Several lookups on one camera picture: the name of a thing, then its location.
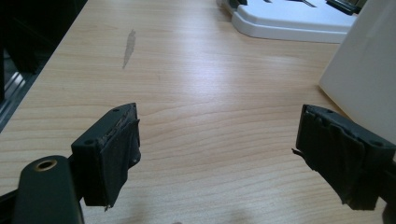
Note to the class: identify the black object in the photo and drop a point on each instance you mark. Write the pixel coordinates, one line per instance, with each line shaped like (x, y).
(342, 5)

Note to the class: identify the white plastic tray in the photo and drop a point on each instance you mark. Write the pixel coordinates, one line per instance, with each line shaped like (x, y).
(289, 21)

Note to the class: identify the white box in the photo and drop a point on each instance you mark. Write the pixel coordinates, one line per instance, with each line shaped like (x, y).
(364, 68)

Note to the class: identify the metal rail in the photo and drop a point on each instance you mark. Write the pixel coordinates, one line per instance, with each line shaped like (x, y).
(11, 90)

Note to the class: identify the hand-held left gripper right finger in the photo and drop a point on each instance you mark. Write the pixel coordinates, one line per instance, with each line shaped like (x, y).
(339, 155)

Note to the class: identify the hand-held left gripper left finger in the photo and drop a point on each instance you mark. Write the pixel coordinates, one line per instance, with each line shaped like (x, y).
(106, 155)

